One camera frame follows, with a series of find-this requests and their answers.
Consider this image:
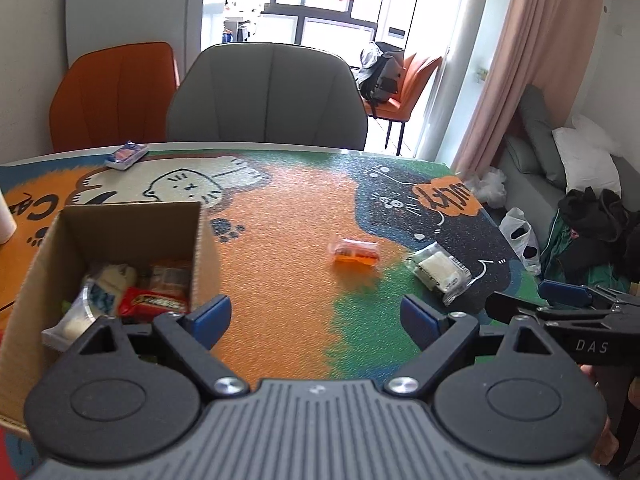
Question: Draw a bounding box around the black clothing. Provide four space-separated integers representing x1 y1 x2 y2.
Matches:
557 187 640 281

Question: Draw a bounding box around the black framed window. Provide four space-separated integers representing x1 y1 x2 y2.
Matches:
260 0 436 58

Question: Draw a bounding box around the brown snack packet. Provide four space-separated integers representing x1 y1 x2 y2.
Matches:
147 260 193 293

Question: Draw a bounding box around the grey chair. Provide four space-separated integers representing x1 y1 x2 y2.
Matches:
166 42 369 152

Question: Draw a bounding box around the clear packet with white snack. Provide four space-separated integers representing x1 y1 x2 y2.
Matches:
405 242 471 306

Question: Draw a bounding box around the pink curtain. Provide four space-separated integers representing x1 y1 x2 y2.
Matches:
450 0 608 176

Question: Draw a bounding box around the person's right hand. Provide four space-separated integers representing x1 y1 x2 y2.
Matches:
582 364 621 466

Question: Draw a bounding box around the blue tissue pack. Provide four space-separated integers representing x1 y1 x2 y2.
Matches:
105 141 148 170

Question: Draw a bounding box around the white paper towel roll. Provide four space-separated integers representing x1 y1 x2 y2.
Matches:
0 190 16 245

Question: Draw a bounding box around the cat print table mat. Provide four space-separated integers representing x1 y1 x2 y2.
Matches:
0 142 513 381

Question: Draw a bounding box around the red snack packet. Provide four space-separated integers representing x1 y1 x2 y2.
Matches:
117 287 191 317

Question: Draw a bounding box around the white and blue snack packet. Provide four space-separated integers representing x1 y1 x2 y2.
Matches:
80 280 121 318

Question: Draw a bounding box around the clear packet with cream snack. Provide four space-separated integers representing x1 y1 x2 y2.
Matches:
41 287 101 351

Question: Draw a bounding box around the cardboard box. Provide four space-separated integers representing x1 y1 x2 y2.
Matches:
0 201 223 436

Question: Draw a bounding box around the orange chair with black legs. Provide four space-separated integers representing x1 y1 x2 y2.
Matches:
367 52 443 156

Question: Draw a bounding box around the grey sofa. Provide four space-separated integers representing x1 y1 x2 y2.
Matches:
492 85 640 281

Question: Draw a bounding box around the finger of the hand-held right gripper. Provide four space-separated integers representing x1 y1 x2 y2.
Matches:
539 281 640 307
486 292 617 324

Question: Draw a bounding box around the white pillow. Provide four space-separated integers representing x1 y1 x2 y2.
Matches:
552 114 623 196

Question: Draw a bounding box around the grey cushion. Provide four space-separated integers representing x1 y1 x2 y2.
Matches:
520 84 568 188

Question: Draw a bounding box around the orange snack packet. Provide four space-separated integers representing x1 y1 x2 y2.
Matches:
328 234 379 267

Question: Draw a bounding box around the green clothing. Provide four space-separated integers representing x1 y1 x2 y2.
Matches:
540 210 636 291

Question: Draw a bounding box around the white plastic bag with dark item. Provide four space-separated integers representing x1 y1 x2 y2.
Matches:
498 207 542 275

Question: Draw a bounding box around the grey backpack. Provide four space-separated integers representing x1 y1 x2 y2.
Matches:
355 41 406 106

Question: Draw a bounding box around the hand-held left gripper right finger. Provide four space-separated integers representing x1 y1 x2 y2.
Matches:
385 295 581 401

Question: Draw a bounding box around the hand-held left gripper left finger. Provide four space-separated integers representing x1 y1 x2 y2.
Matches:
47 296 251 401

